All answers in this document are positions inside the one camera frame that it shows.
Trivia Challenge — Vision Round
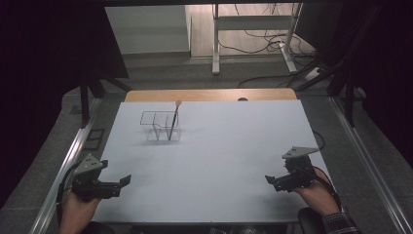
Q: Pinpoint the person's left hand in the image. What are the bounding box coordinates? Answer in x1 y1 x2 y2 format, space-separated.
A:
57 188 102 234

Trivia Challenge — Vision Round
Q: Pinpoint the white panel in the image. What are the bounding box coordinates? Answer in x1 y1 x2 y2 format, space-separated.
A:
103 4 193 56

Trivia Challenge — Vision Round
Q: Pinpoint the tangle of black floor cables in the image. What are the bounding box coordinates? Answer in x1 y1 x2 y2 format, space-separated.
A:
216 3 317 59

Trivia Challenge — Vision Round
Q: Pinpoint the white tabletop board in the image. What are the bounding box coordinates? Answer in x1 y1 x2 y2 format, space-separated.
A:
92 99 346 225

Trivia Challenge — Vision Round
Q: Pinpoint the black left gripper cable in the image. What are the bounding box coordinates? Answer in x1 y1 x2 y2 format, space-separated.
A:
55 161 84 226

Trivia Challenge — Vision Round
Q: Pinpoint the wooden table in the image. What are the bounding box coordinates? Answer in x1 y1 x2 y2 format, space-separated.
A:
125 88 298 103

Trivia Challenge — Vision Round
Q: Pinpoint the white metal desk frame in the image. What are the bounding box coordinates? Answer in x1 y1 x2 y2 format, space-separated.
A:
211 3 304 76

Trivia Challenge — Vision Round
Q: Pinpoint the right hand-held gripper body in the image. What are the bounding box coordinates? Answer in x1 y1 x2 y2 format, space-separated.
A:
273 145 320 193

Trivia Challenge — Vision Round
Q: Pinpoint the black metal stand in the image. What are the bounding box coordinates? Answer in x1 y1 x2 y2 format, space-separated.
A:
293 3 386 129
78 68 133 129

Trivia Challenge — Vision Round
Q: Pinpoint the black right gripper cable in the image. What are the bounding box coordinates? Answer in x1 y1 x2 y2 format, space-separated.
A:
313 165 343 213

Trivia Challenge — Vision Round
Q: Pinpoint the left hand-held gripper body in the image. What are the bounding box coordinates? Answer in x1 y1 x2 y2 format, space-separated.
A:
69 153 123 202

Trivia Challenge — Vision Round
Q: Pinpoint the black floor plate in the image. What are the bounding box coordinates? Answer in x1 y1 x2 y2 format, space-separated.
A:
82 128 106 151

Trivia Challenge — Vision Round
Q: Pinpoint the black chair armrest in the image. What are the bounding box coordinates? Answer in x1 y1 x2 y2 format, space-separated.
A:
297 208 326 234

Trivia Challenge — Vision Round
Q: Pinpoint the black-handled makeup brush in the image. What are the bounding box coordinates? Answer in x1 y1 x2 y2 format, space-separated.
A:
168 98 183 141

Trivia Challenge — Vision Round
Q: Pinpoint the long black floor cable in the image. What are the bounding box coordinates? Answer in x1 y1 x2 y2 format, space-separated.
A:
237 73 295 90

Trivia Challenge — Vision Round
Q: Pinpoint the aluminium rail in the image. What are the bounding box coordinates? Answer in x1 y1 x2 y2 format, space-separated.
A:
328 96 413 234
28 97 104 234

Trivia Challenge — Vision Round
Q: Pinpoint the clear acrylic organizer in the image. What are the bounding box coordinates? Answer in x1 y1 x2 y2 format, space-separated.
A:
139 110 182 143

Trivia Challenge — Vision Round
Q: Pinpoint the black curtain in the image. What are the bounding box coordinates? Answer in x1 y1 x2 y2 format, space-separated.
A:
293 0 413 169
0 0 130 209

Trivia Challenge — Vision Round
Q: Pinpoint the white power strip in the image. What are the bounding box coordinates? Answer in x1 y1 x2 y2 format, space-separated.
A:
304 66 323 82

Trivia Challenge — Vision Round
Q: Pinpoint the thin black looped cable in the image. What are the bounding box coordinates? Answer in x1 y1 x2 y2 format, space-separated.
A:
312 129 326 150

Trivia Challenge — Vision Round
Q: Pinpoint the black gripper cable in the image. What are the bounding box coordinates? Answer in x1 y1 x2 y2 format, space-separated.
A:
313 165 343 213
55 161 84 226

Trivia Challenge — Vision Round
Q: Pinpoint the person's right hand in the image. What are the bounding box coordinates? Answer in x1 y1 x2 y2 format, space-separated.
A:
291 169 341 217

